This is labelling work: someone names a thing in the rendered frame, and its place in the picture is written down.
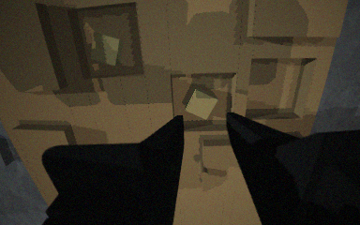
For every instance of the olive yellow block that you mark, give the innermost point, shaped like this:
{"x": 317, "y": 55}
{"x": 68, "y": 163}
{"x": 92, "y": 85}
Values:
{"x": 201, "y": 103}
{"x": 106, "y": 48}

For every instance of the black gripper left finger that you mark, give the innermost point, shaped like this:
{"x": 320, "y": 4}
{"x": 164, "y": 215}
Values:
{"x": 151, "y": 168}

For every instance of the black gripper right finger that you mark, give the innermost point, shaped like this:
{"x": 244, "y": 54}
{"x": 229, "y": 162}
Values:
{"x": 282, "y": 171}

